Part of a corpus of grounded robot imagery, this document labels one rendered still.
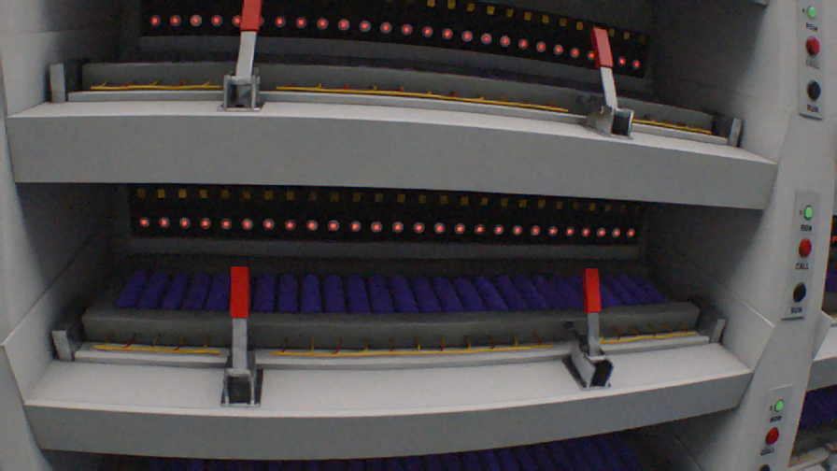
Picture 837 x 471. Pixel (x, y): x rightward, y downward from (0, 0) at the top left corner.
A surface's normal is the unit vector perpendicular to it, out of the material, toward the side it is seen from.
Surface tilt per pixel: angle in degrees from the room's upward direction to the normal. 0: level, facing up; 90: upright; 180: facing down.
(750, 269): 90
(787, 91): 90
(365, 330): 108
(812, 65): 90
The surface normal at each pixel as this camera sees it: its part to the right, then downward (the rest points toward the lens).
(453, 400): 0.11, -0.92
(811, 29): 0.21, 0.11
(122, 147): 0.18, 0.40
